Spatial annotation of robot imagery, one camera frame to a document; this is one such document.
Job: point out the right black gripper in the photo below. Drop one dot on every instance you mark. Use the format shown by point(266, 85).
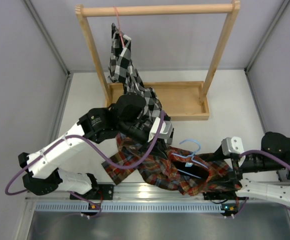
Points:
point(229, 180)

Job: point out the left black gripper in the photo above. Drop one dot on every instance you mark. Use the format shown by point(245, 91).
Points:
point(159, 147)

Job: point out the red brown plaid shirt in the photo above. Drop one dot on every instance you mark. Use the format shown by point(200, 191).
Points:
point(162, 172)

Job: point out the blue wire hanger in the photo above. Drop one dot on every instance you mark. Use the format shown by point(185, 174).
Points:
point(191, 167)

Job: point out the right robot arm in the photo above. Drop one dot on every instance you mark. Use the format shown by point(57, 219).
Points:
point(273, 155)

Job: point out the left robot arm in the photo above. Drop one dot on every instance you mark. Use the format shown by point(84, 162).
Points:
point(43, 173)

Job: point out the black white checkered shirt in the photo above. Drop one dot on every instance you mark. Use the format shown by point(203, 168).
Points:
point(122, 70)

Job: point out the wooden clothes rack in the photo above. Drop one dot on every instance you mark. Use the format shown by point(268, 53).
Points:
point(182, 100)

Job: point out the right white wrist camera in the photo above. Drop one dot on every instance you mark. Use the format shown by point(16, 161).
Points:
point(231, 145)

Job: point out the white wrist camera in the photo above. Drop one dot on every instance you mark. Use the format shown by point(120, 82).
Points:
point(166, 131)
point(231, 145)

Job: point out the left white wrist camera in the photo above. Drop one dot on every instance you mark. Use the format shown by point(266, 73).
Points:
point(166, 131)

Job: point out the aluminium mounting rail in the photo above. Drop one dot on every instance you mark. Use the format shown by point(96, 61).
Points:
point(147, 191)

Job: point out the slotted grey cable duct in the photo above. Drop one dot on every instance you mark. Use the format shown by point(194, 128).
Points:
point(135, 207)

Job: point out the left aluminium frame post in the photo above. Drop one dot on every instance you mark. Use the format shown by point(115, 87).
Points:
point(51, 45)

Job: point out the aluminium frame post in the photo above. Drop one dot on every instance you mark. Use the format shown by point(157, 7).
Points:
point(267, 34)
point(51, 45)

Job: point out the pink wire hanger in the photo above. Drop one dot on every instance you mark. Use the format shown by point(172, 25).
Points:
point(119, 26)

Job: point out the right aluminium frame post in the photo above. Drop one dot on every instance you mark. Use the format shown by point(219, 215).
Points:
point(267, 34)

